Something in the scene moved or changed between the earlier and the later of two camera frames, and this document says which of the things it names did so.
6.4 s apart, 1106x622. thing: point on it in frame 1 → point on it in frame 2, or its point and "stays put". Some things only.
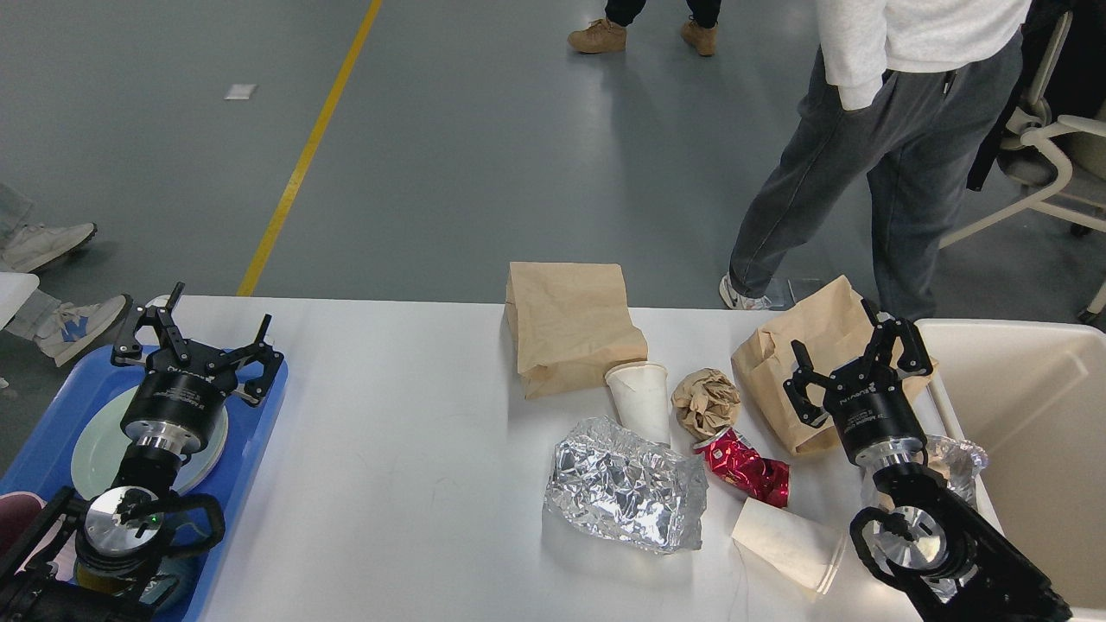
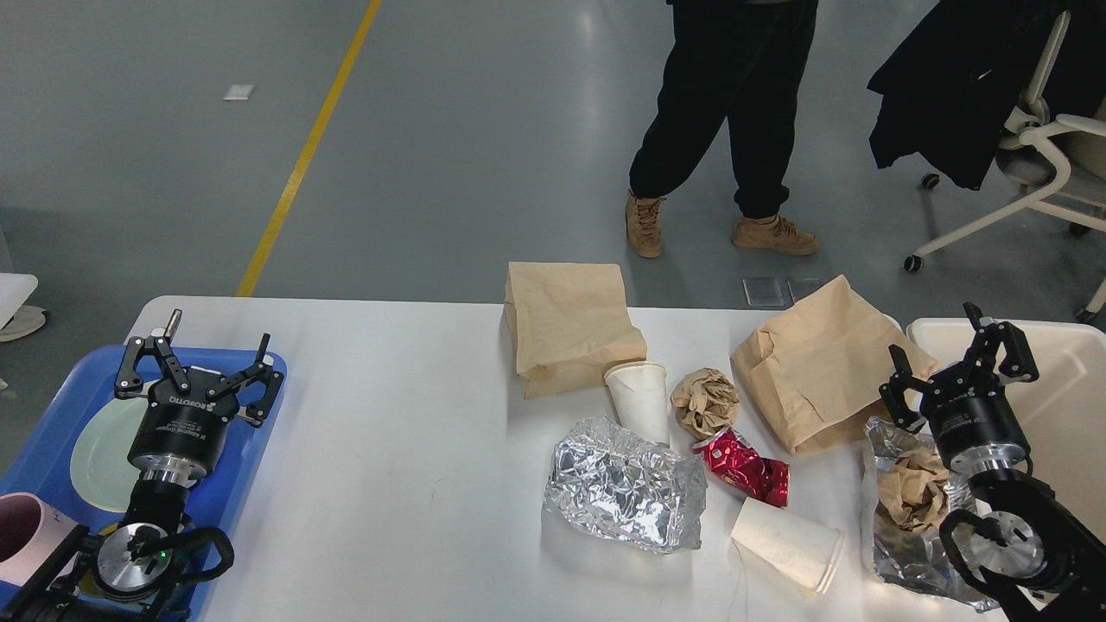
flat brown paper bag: x=571 y=324 stays put
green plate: x=99 y=453 stays put
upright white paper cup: x=639 y=392 stays put
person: x=609 y=34 → x=742 y=61
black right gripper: x=867 y=399 → x=973 y=420
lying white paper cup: x=806 y=550 stays put
